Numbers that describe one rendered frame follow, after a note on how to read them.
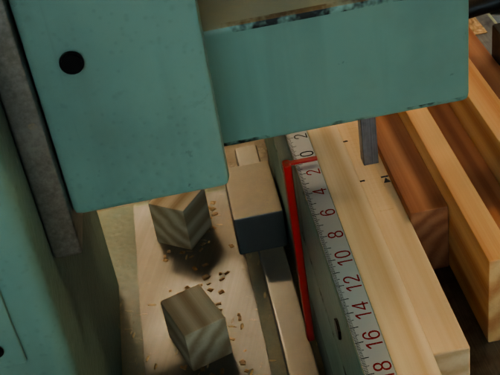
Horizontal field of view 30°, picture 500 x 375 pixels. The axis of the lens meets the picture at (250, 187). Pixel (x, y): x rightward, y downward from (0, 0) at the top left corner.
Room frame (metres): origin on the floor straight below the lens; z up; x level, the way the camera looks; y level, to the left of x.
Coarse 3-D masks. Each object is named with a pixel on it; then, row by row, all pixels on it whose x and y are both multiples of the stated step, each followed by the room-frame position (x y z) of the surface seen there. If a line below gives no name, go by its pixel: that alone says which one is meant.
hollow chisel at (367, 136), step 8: (360, 120) 0.45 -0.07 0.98; (368, 120) 0.45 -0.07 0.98; (360, 128) 0.45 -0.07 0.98; (368, 128) 0.45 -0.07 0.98; (360, 136) 0.45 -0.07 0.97; (368, 136) 0.45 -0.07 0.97; (376, 136) 0.45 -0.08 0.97; (360, 144) 0.46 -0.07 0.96; (368, 144) 0.45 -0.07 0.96; (376, 144) 0.45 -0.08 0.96; (360, 152) 0.46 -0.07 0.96; (368, 152) 0.45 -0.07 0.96; (376, 152) 0.45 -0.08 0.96; (368, 160) 0.45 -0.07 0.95; (376, 160) 0.45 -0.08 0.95
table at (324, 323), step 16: (480, 16) 0.71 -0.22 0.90; (272, 144) 0.58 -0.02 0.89; (272, 160) 0.61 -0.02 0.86; (304, 240) 0.45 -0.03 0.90; (304, 256) 0.46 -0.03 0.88; (448, 272) 0.40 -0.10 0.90; (448, 288) 0.39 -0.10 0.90; (320, 304) 0.41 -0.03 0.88; (464, 304) 0.37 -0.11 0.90; (320, 320) 0.42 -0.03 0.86; (464, 320) 0.36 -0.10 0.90; (480, 336) 0.35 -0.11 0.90; (336, 352) 0.36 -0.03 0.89; (480, 352) 0.34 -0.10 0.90; (496, 352) 0.33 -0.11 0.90; (336, 368) 0.37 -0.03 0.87; (480, 368) 0.33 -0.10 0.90; (496, 368) 0.32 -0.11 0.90
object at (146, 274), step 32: (224, 192) 0.66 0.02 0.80; (128, 224) 0.63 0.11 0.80; (224, 224) 0.61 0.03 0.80; (128, 256) 0.59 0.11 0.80; (160, 256) 0.58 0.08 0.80; (192, 256) 0.58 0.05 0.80; (224, 256) 0.57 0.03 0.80; (256, 256) 0.56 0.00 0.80; (288, 256) 0.56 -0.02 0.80; (128, 288) 0.55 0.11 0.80; (160, 288) 0.55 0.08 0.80; (224, 288) 0.53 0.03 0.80; (256, 288) 0.53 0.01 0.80; (128, 320) 0.52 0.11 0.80; (160, 320) 0.51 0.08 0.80; (256, 320) 0.49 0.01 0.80; (128, 352) 0.48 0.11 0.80; (160, 352) 0.48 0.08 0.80; (256, 352) 0.46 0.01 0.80
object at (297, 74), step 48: (240, 0) 0.44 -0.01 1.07; (288, 0) 0.43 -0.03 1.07; (336, 0) 0.42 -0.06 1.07; (384, 0) 0.42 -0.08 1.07; (432, 0) 0.42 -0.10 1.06; (240, 48) 0.42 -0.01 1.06; (288, 48) 0.42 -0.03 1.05; (336, 48) 0.42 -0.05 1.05; (384, 48) 0.42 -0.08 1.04; (432, 48) 0.42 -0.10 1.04; (240, 96) 0.42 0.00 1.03; (288, 96) 0.42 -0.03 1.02; (336, 96) 0.42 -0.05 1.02; (384, 96) 0.42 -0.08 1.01; (432, 96) 0.42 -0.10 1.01
